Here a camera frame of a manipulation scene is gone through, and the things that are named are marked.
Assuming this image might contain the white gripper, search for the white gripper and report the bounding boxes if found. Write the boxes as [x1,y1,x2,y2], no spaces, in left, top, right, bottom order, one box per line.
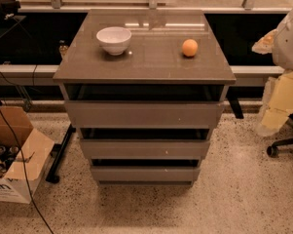
[252,29,293,137]

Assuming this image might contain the grey top drawer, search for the grey top drawer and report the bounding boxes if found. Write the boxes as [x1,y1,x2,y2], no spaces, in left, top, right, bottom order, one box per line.
[65,101,224,129]

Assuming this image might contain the grey drawer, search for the grey drawer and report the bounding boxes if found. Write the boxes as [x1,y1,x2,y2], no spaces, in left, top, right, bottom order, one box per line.
[65,101,224,129]
[80,139,210,159]
[91,167,200,182]

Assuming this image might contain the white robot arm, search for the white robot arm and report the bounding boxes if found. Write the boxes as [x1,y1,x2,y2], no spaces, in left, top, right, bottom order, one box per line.
[252,8,293,137]

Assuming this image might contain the grey drawer cabinet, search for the grey drawer cabinet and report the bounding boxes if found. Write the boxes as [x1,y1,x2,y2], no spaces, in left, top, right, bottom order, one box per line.
[54,10,236,185]

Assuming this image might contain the grey middle drawer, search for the grey middle drawer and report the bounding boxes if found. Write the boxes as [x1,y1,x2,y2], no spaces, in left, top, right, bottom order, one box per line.
[80,139,210,159]

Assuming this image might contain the grey bottom drawer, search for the grey bottom drawer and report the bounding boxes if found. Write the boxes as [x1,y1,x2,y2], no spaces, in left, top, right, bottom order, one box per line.
[91,167,200,182]

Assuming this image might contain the open cardboard box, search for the open cardboard box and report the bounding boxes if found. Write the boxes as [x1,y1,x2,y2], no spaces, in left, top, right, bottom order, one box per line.
[0,106,55,204]

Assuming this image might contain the black office chair base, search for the black office chair base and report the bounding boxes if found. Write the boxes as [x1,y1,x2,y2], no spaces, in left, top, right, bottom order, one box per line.
[266,114,293,158]

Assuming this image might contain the orange fruit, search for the orange fruit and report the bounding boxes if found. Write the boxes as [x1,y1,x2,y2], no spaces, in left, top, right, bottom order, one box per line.
[182,39,198,58]

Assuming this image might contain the white ceramic bowl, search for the white ceramic bowl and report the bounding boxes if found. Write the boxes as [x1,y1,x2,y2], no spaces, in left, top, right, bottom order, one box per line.
[96,26,131,56]

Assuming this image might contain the small glass bottle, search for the small glass bottle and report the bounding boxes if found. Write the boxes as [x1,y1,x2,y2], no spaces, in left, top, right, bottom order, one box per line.
[58,40,68,58]

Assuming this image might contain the black table leg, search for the black table leg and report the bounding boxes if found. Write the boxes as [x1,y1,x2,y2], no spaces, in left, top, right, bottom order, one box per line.
[46,125,76,183]

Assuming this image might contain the black cable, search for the black cable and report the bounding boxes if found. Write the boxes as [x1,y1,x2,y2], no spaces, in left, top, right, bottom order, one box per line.
[0,63,55,234]

